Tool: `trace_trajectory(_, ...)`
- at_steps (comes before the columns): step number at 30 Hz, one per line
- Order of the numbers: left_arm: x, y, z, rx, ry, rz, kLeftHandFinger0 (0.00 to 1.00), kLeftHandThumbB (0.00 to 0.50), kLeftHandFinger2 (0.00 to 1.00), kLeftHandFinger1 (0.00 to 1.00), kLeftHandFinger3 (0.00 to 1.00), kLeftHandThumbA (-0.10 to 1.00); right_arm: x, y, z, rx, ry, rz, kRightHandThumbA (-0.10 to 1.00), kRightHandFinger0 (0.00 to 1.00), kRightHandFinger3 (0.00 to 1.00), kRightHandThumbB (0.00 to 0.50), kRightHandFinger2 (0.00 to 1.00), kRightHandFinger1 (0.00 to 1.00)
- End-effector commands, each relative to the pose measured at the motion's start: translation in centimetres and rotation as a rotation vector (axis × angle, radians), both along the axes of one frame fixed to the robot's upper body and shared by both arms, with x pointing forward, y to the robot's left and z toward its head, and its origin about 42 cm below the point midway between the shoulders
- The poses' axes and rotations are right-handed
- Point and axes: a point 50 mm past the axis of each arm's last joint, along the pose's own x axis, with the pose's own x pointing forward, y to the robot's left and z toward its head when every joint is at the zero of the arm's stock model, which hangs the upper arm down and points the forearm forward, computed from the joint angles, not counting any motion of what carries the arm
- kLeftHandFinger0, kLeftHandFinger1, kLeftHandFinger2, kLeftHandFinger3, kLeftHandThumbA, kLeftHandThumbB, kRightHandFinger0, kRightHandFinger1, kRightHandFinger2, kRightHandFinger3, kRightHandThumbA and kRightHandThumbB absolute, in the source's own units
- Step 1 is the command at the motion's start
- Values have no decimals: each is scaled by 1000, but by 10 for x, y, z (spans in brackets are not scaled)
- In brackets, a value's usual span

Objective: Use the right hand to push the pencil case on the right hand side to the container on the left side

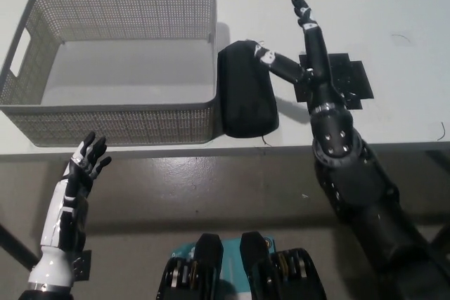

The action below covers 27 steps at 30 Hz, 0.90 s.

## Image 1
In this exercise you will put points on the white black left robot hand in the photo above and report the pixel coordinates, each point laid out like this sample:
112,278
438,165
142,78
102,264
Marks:
61,215

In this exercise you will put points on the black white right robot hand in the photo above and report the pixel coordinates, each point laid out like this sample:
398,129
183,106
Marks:
318,64

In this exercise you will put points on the grey perforated storage basket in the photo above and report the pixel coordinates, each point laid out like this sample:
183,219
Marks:
116,121

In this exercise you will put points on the black fabric pencil case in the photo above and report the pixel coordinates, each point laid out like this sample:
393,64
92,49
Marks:
246,99

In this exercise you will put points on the black table leg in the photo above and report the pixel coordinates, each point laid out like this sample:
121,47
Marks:
14,247
443,233

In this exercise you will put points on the thin black thread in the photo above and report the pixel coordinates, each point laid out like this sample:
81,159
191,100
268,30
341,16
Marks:
443,131
267,142

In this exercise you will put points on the black teal robot body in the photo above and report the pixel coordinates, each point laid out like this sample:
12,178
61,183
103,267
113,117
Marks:
246,272

